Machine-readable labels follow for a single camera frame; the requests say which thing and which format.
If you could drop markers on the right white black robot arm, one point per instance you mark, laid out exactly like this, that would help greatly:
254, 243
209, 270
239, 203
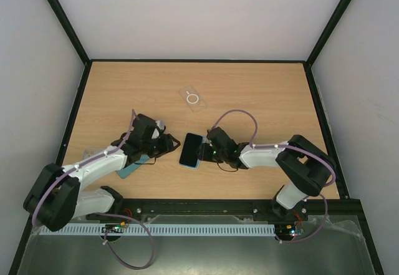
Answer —
307, 167

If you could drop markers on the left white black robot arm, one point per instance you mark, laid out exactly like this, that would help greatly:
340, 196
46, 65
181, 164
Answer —
59, 193

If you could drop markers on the teal phone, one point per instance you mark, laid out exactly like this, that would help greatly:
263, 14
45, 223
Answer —
125, 172

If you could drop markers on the white translucent phone case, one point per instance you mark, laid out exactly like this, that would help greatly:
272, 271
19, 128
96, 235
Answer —
90, 152

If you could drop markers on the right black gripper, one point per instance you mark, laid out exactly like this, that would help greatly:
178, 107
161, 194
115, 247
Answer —
202, 151

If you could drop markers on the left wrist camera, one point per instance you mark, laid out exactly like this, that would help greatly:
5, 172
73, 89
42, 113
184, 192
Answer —
160, 124

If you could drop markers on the blue phone dark screen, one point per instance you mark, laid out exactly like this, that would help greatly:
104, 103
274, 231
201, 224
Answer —
189, 153

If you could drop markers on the black aluminium frame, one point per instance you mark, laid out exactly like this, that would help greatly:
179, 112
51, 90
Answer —
344, 205

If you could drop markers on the white slotted cable duct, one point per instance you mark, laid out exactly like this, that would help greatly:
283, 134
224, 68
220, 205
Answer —
81, 229

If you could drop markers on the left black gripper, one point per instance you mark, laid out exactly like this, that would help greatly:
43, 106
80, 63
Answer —
167, 144

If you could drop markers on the clear magsafe phone case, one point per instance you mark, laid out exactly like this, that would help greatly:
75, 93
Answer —
192, 99

